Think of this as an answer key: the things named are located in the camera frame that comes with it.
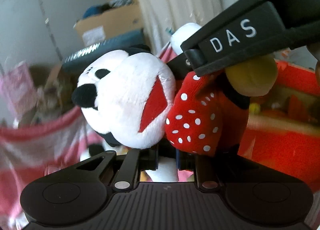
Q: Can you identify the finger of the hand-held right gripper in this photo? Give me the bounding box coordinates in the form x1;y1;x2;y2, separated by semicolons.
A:
166;54;193;81
180;0;320;71

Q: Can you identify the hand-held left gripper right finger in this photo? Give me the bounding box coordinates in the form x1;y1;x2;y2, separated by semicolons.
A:
175;145;273;192

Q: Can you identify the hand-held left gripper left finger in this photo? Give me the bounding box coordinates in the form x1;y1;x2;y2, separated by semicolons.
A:
64;143;160;192

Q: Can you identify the polka dot mouse plush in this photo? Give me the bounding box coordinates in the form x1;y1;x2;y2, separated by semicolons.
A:
71;22;279;183

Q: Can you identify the red box with gold print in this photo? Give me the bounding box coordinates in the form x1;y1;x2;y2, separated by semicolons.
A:
237;60;320;190

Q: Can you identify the person's right hand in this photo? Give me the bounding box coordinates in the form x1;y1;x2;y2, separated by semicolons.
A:
306;44;320;76

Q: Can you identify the dark blue round basket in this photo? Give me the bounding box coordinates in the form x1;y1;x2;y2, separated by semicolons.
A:
61;32;152;71

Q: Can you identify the large cardboard box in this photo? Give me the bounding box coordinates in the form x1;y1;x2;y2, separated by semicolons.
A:
74;3;145;46

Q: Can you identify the pink printed box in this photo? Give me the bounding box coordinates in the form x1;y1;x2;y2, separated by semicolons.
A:
0;61;38;118

